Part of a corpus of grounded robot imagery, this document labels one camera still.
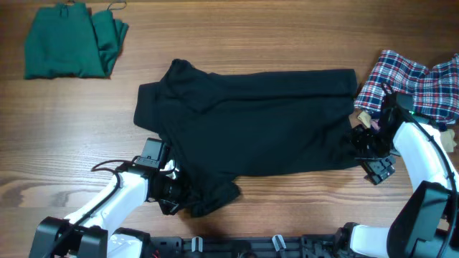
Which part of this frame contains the brown paper tag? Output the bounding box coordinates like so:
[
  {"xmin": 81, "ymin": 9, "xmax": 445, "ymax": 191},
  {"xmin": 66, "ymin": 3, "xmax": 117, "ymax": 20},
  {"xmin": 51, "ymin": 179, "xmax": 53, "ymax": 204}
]
[{"xmin": 357, "ymin": 111, "xmax": 372, "ymax": 128}]

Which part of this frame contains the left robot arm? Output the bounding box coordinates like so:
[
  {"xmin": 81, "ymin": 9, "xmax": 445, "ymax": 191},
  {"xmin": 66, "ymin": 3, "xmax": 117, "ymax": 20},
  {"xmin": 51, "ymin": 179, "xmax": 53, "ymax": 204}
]
[{"xmin": 29, "ymin": 138, "xmax": 186, "ymax": 257}]

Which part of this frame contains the black polo shirt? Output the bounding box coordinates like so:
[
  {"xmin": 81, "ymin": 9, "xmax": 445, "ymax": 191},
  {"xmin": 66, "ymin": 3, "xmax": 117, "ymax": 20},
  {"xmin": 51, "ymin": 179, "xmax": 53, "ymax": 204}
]
[{"xmin": 133, "ymin": 59, "xmax": 357, "ymax": 217}]

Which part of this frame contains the folded green garment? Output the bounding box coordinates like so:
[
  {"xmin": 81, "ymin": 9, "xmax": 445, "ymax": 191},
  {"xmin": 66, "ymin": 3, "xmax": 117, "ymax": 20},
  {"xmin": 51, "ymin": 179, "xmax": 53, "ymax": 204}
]
[{"xmin": 24, "ymin": 2, "xmax": 129, "ymax": 80}]

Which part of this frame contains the red blue plaid shirt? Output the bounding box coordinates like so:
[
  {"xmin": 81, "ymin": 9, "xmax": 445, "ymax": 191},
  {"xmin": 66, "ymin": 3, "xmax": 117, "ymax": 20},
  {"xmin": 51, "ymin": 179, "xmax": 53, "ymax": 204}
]
[{"xmin": 354, "ymin": 50, "xmax": 458, "ymax": 123}]

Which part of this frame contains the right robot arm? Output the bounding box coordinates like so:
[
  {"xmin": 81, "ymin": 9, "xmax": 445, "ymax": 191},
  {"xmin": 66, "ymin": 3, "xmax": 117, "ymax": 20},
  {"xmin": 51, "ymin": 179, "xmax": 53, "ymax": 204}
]
[{"xmin": 346, "ymin": 92, "xmax": 458, "ymax": 257}]

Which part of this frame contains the white crumpled garment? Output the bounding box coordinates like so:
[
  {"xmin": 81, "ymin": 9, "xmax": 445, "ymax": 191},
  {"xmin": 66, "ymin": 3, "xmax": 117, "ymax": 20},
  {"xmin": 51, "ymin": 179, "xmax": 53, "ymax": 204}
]
[{"xmin": 440, "ymin": 129, "xmax": 457, "ymax": 153}]

